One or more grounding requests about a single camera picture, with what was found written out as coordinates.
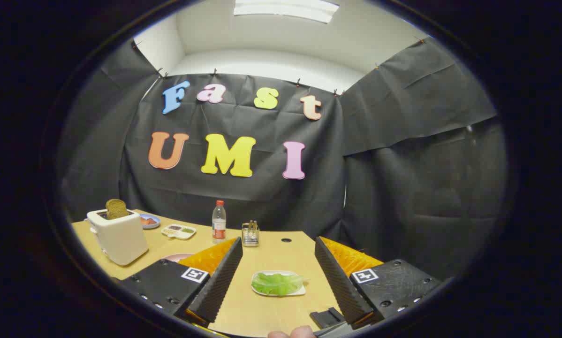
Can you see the clear red-capped water bottle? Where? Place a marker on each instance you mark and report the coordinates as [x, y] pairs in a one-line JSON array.
[[219, 225]]

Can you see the white toaster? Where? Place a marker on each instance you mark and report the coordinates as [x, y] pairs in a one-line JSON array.
[[121, 237]]

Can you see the ceiling light panel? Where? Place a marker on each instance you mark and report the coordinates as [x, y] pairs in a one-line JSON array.
[[285, 9]]

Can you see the white divided condiment dish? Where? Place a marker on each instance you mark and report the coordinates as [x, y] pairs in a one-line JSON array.
[[178, 231]]

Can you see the white square plate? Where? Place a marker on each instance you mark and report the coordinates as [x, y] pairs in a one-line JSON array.
[[262, 292]]

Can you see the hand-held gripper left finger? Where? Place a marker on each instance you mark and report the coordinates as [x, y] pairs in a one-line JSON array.
[[217, 286]]

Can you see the small blue plate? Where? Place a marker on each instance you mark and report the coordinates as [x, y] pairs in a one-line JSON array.
[[152, 224]]

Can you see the pink round plate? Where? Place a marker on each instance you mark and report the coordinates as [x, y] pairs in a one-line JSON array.
[[178, 257]]

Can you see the red sausage pieces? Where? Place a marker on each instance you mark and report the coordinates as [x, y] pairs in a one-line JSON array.
[[147, 220]]

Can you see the brown bread slice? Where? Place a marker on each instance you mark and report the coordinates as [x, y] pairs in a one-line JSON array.
[[117, 209]]

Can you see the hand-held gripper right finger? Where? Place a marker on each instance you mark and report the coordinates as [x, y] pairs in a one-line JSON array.
[[339, 286]]

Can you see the green lettuce leaf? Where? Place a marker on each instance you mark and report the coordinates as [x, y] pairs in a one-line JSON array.
[[276, 283]]

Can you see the metal mesh utensil holder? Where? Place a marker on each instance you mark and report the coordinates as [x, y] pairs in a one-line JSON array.
[[250, 237]]

